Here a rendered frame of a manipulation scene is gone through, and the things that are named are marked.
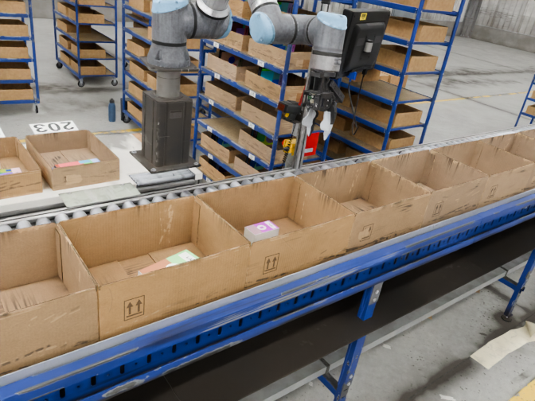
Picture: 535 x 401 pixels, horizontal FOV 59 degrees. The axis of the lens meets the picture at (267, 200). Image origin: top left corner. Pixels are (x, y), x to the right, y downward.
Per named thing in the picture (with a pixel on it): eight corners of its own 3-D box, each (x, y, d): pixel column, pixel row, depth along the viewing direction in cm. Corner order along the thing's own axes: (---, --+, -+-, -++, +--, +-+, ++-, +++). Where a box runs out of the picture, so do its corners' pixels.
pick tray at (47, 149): (88, 148, 233) (87, 129, 229) (120, 180, 208) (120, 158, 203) (26, 156, 216) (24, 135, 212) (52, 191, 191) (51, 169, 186)
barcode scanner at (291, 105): (272, 118, 235) (278, 98, 231) (290, 120, 243) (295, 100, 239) (281, 123, 231) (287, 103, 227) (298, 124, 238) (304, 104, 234)
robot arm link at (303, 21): (280, 13, 152) (302, 13, 142) (309, 14, 157) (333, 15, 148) (279, 43, 155) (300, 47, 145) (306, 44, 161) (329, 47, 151)
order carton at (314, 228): (287, 217, 171) (295, 174, 164) (345, 259, 151) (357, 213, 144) (190, 243, 148) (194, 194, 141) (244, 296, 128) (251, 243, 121)
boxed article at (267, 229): (243, 239, 153) (244, 226, 151) (267, 231, 159) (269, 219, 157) (252, 247, 150) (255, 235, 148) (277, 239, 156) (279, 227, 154)
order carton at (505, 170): (466, 171, 240) (478, 139, 232) (521, 196, 220) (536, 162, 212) (419, 183, 217) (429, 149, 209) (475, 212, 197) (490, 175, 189)
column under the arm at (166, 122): (129, 153, 235) (129, 87, 220) (177, 147, 250) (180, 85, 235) (151, 173, 217) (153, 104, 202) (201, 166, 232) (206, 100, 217)
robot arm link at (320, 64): (322, 54, 151) (348, 58, 146) (319, 70, 153) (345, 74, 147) (306, 53, 144) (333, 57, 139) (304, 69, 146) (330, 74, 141)
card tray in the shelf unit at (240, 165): (232, 168, 337) (234, 155, 333) (267, 162, 355) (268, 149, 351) (267, 192, 310) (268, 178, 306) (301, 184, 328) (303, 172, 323)
